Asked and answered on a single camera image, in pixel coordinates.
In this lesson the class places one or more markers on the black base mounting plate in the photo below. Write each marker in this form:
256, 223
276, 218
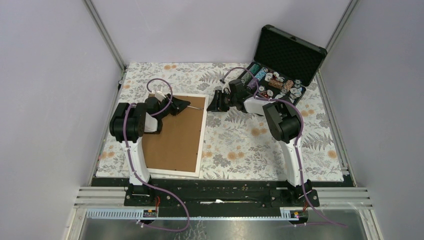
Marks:
218, 198

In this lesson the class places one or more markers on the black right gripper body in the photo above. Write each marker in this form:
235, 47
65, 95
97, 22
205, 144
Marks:
227, 101

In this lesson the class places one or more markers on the white picture frame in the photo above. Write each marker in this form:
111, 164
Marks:
177, 150

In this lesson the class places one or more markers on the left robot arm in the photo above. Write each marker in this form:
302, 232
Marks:
131, 121

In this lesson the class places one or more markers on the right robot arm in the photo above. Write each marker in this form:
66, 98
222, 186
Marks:
284, 121

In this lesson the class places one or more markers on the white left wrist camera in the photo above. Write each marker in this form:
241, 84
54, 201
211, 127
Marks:
159, 94

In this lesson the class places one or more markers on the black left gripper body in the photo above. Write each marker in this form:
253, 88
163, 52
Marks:
165, 101

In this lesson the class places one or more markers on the black poker chip case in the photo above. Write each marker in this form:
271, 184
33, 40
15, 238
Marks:
284, 64

